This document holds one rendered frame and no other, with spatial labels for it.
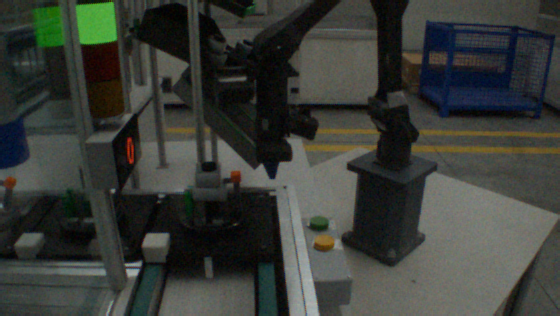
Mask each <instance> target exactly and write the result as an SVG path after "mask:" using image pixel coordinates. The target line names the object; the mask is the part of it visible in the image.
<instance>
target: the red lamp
mask: <svg viewBox="0 0 560 316"><path fill-rule="evenodd" d="M80 47H81V52H82V56H81V57H82V61H83V67H84V68H83V71H84V76H85V80H86V81H88V82H94V81H106V80H112V79H116V78H118V77H119V76H120V75H121V74H120V62H119V55H118V50H119V49H118V43H117V40H114V41H108V42H103V43H96V44H87V43H83V44H81V45H80Z"/></svg>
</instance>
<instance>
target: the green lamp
mask: <svg viewBox="0 0 560 316"><path fill-rule="evenodd" d="M76 9H77V12H76V14H77V19H78V22H77V24H78V28H79V38H80V43H81V44H83V43H87V44H96V43H103V42H108V41H114V40H116V39H117V37H116V35H117V31H116V25H115V20H116V19H115V13H114V3H113V2H109V3H100V4H85V5H77V6H76Z"/></svg>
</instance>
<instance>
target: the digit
mask: <svg viewBox="0 0 560 316"><path fill-rule="evenodd" d="M132 128H133V126H132V124H131V126H130V127H129V128H128V129H127V131H126V132H125V133H124V134H123V141H124V148H125V153H126V160H127V165H128V172H129V174H130V172H131V169H132V168H133V166H134V165H135V164H136V162H137V159H136V152H135V146H134V139H133V133H132Z"/></svg>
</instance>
